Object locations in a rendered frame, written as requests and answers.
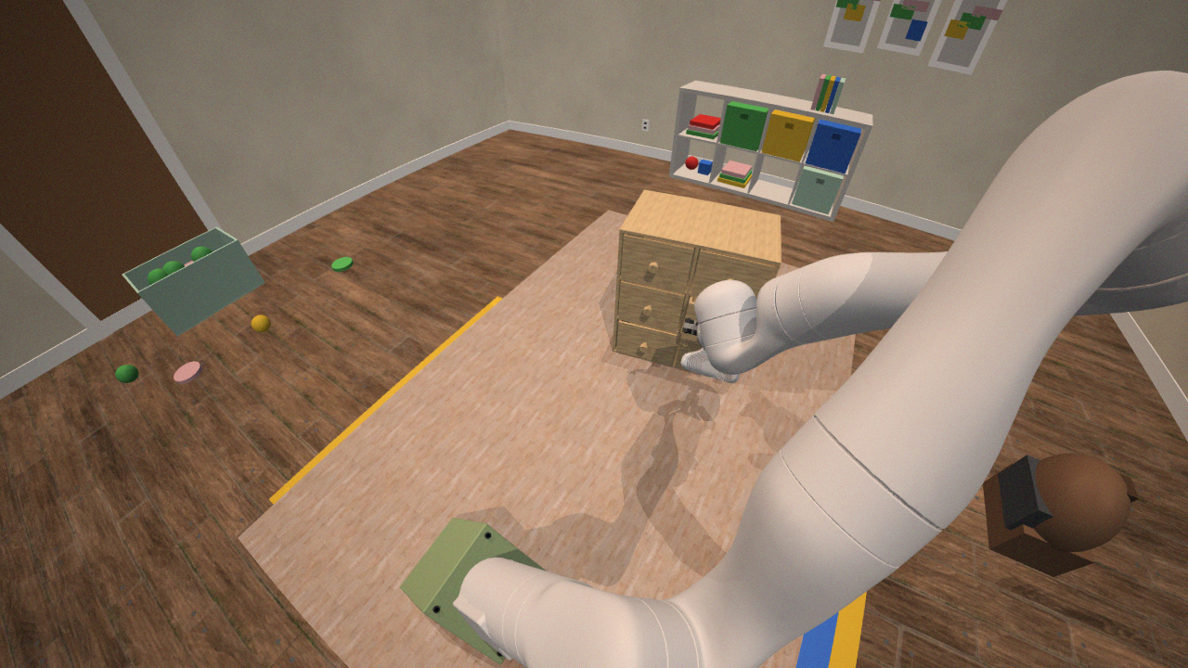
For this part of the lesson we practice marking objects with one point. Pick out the light wooden chest of drawers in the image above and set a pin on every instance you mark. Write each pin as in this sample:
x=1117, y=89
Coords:
x=700, y=224

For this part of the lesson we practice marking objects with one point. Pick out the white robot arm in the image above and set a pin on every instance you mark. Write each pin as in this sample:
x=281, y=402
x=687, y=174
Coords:
x=904, y=445

